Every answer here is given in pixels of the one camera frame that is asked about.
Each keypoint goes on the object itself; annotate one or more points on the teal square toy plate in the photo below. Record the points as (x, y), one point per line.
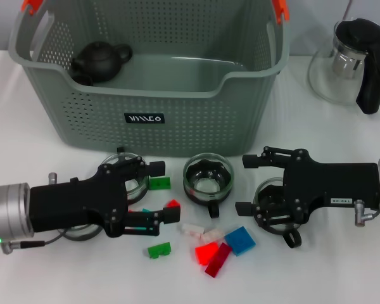
(145, 210)

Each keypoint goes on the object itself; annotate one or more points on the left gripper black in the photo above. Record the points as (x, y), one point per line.
(66, 206)

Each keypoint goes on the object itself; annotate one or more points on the dark red flat brick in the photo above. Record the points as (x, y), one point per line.
(218, 261)

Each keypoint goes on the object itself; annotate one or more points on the black clay teapot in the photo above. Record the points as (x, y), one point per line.
(98, 63)

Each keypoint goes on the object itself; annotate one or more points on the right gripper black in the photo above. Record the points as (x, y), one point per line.
(335, 183)

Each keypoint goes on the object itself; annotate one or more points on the small red square brick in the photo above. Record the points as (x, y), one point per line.
(172, 202)

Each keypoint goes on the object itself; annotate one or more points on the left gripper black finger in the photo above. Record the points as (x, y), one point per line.
(171, 214)

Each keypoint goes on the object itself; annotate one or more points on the green toy brick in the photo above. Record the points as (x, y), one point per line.
(160, 183)
(158, 250)

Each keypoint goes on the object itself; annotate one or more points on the grey-green perforated storage bin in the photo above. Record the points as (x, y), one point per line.
(177, 126)

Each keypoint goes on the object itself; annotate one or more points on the glass coffee pot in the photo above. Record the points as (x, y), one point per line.
(372, 79)

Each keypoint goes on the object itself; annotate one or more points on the blue square toy plate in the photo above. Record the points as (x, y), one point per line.
(240, 240)

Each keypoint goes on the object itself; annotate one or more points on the bright red toy brick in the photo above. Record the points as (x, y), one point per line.
(206, 252)

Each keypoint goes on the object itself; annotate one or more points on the right gripper silver plug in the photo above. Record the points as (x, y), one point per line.
(359, 215)

